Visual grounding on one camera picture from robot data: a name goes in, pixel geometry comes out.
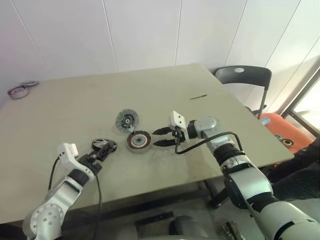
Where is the black motor stator ring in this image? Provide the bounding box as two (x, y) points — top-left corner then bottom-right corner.
(91, 137), (118, 153)

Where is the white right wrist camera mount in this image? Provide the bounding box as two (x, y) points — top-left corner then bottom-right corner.
(169, 110), (190, 144)

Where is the dark metal table frame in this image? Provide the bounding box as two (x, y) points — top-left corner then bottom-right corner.
(59, 178), (230, 226)

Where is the orange stool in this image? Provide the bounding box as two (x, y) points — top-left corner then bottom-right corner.
(259, 112), (316, 155)

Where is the black left camera cable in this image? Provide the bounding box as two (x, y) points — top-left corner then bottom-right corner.
(48, 155), (61, 193)

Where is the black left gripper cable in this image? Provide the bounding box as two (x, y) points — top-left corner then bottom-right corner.
(92, 173), (103, 240)

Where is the grey toothed disc part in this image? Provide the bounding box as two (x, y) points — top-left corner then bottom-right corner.
(115, 107), (141, 135)

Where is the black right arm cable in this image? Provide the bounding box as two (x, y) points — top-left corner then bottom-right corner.
(174, 131), (247, 161)

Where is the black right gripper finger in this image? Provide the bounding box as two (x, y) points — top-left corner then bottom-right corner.
(152, 126), (174, 137)
(152, 139), (177, 149)

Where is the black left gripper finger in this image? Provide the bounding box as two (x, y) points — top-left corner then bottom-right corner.
(95, 140), (119, 163)

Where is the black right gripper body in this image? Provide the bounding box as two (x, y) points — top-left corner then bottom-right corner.
(171, 125), (186, 149)

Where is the black flat bar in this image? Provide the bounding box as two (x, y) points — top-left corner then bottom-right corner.
(134, 210), (175, 230)

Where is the ribbed metal piece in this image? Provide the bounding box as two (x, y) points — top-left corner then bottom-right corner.
(221, 219), (245, 240)

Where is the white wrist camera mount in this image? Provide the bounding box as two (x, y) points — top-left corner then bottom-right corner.
(56, 142), (96, 182)
(169, 110), (190, 144)

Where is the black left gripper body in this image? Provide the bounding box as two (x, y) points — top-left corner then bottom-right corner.
(78, 151), (104, 176)

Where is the black plastic chair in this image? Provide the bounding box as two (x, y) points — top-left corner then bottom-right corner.
(214, 65), (273, 120)

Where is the round metal bearing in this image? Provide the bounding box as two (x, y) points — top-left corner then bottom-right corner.
(280, 137), (295, 149)

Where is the grey motor stator housing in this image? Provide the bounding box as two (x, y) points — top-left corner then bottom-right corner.
(126, 130), (153, 154)

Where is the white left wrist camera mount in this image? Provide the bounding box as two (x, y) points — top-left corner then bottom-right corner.
(56, 142), (96, 182)

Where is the standing bystander person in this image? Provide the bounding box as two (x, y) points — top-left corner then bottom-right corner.
(269, 139), (320, 201)

